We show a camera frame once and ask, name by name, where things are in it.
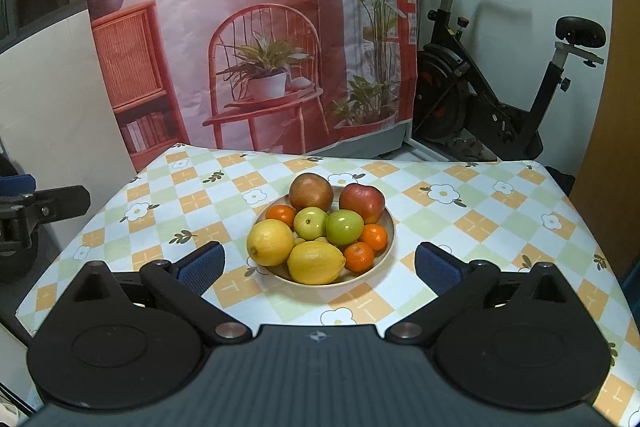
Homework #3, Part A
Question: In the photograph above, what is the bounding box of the orange mandarin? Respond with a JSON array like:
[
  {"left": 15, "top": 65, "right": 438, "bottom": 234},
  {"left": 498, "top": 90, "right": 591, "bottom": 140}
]
[
  {"left": 344, "top": 242, "right": 375, "bottom": 273},
  {"left": 265, "top": 204, "right": 297, "bottom": 229},
  {"left": 359, "top": 225, "right": 388, "bottom": 253}
]

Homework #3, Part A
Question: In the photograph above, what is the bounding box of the yellow lemon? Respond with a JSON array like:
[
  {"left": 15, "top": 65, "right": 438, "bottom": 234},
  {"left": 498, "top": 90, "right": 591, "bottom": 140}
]
[
  {"left": 246, "top": 219, "right": 294, "bottom": 267},
  {"left": 286, "top": 241, "right": 346, "bottom": 285}
]

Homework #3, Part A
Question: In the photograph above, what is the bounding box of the checkered floral tablecloth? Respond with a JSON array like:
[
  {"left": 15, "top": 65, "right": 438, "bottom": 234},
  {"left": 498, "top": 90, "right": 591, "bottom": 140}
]
[{"left": 15, "top": 145, "right": 639, "bottom": 426}]

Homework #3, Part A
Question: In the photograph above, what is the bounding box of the beige round plate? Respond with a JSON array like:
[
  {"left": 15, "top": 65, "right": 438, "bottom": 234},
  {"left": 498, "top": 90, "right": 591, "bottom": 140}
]
[{"left": 254, "top": 186, "right": 396, "bottom": 288}]

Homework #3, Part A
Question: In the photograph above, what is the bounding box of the bright red apple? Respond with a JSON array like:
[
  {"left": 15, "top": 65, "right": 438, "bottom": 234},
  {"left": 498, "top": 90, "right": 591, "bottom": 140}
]
[{"left": 338, "top": 183, "right": 386, "bottom": 225}]

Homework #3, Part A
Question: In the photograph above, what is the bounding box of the green apple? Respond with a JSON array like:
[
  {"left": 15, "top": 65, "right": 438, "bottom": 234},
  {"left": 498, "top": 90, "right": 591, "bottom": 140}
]
[{"left": 326, "top": 209, "right": 364, "bottom": 247}]

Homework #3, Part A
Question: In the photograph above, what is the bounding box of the yellow-green apple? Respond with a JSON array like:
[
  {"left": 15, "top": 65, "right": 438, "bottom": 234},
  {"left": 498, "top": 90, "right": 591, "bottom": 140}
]
[{"left": 293, "top": 207, "right": 328, "bottom": 241}]

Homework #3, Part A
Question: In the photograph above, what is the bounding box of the dull red apple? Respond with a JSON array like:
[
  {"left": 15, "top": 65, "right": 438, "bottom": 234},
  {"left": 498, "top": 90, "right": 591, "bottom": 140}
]
[{"left": 288, "top": 172, "right": 334, "bottom": 211}]

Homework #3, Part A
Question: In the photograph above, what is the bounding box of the black exercise bike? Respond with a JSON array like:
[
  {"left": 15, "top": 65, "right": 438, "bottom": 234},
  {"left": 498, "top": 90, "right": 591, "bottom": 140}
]
[{"left": 410, "top": 0, "right": 608, "bottom": 163}]

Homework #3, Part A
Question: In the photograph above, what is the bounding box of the red printed backdrop cloth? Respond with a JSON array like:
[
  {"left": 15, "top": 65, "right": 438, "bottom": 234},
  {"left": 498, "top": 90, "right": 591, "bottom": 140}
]
[{"left": 87, "top": 0, "right": 418, "bottom": 169}]

